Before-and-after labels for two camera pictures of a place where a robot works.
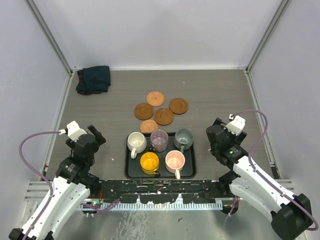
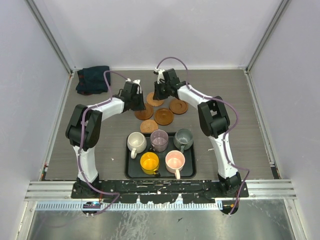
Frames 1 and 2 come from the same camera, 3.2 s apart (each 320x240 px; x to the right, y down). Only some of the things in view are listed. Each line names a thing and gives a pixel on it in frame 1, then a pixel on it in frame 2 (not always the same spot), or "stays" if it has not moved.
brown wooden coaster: (164, 116) stays
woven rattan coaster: (148, 126) stays
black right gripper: (236, 139) → (157, 95)
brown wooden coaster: (143, 111) stays
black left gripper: (99, 139) → (141, 106)
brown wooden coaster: (178, 106) stays
